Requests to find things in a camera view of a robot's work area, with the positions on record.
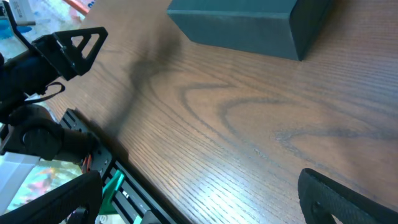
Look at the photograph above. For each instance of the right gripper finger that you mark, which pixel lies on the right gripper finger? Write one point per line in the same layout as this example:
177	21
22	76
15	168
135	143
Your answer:
324	200

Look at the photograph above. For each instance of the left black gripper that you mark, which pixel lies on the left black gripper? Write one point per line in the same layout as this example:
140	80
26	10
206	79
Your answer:
51	58

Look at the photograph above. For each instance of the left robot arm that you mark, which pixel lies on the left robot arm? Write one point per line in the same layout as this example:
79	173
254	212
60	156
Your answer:
31	131

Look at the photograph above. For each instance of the dark green gift box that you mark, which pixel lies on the dark green gift box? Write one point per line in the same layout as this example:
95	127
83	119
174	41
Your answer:
279	28

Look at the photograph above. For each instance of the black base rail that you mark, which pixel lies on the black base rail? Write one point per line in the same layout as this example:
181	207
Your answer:
131	196

